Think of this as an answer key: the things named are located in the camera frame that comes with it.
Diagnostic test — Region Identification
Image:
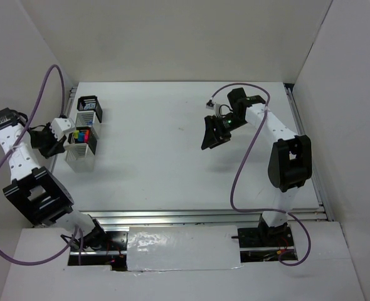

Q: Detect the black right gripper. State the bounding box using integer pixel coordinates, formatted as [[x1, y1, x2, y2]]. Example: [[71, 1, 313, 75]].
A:
[[201, 112, 248, 150]]

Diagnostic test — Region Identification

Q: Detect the yellow cap black highlighter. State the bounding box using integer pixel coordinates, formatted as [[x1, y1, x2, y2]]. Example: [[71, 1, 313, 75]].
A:
[[73, 130, 79, 141]]

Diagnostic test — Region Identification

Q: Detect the pink cap black highlighter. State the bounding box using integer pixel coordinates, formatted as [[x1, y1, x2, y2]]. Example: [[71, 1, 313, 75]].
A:
[[84, 129, 91, 143]]

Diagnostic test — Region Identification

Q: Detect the white eraser block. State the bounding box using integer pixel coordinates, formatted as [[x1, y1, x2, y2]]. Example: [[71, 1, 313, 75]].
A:
[[63, 133, 75, 151]]

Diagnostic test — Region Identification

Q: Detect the blue cap black highlighter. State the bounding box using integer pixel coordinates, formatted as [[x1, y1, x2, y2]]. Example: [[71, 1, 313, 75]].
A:
[[78, 132, 85, 142]]

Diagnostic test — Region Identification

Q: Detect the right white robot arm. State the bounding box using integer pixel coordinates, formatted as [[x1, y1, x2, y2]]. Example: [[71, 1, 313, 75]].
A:
[[201, 83, 312, 246]]

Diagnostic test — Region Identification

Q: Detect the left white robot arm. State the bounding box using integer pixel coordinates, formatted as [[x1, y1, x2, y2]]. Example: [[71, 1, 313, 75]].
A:
[[0, 108, 108, 251]]

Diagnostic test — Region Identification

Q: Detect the near white mesh container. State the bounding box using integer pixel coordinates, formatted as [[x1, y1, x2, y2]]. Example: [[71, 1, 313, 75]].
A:
[[65, 144, 95, 173]]

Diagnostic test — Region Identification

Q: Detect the white mesh container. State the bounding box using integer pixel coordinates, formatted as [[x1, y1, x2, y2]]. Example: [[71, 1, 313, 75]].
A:
[[65, 144, 95, 173], [75, 110, 101, 133]]

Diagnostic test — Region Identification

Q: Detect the near black mesh container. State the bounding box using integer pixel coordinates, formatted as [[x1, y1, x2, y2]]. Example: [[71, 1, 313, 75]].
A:
[[68, 126, 98, 155]]

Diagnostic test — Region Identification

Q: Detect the black mesh container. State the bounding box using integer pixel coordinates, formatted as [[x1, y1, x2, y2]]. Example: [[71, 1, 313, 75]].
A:
[[77, 95, 103, 123], [68, 126, 98, 155]]

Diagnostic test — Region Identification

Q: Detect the far white mesh container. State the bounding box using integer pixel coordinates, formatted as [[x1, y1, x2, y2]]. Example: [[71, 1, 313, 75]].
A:
[[75, 110, 101, 133]]

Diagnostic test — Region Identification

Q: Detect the far black mesh container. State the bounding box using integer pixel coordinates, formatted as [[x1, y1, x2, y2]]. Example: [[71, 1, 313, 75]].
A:
[[77, 95, 103, 123]]

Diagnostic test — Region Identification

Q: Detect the white foil cover plate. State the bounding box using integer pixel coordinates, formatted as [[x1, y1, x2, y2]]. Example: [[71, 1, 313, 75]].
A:
[[127, 225, 241, 272]]

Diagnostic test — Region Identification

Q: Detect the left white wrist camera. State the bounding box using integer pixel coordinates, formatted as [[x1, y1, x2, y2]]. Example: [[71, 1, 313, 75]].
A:
[[50, 118, 76, 140]]

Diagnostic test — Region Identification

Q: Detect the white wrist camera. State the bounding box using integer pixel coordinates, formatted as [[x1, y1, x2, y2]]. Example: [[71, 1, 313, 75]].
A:
[[206, 99, 221, 117], [50, 118, 76, 140]]

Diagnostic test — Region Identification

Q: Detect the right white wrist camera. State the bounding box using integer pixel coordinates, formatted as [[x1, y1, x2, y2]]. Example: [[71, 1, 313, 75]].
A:
[[206, 99, 221, 117]]

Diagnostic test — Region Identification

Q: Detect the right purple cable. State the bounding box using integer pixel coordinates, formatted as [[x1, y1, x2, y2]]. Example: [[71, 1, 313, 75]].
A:
[[209, 83, 313, 267]]

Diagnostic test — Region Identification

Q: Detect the purple cable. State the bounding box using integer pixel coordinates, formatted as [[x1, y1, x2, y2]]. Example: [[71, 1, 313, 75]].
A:
[[0, 64, 85, 267], [209, 83, 313, 267]]

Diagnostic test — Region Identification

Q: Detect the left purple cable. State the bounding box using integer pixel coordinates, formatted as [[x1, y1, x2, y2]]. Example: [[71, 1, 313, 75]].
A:
[[0, 64, 85, 267]]

